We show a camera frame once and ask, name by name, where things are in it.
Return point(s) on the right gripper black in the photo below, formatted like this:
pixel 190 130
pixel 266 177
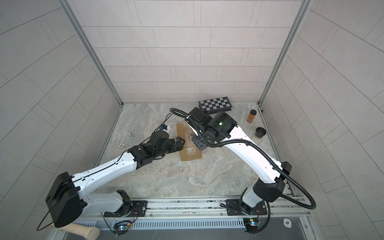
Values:
pixel 197 143

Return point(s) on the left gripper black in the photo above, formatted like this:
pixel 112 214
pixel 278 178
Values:
pixel 171 142

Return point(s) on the brown cardboard express box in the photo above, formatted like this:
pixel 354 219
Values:
pixel 190 151

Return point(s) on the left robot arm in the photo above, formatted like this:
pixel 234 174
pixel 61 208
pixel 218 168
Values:
pixel 70 195

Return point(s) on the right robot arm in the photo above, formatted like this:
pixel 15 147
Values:
pixel 222 128

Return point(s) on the black white chessboard box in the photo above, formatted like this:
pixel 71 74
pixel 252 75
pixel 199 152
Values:
pixel 213 106

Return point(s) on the orange spice bottle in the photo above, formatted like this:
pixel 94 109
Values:
pixel 251 116

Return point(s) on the white spice jar black lid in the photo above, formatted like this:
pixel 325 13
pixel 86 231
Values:
pixel 260 133

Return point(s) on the left green circuit board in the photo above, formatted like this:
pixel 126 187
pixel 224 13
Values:
pixel 122 226

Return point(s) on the green circuit board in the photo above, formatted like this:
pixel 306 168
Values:
pixel 251 225
pixel 122 226

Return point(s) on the right green circuit board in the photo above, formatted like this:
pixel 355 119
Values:
pixel 251 225

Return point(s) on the white round sticker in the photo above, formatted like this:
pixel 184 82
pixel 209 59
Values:
pixel 287 223

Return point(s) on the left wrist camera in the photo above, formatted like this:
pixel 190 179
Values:
pixel 163 127

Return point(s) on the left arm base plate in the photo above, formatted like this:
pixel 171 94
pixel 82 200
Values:
pixel 134 209

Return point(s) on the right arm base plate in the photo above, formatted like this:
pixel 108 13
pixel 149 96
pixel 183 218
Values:
pixel 235 207

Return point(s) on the wooden handle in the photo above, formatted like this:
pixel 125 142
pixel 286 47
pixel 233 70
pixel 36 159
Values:
pixel 89 233

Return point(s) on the aluminium mounting rail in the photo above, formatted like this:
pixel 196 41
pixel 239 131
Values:
pixel 161 208

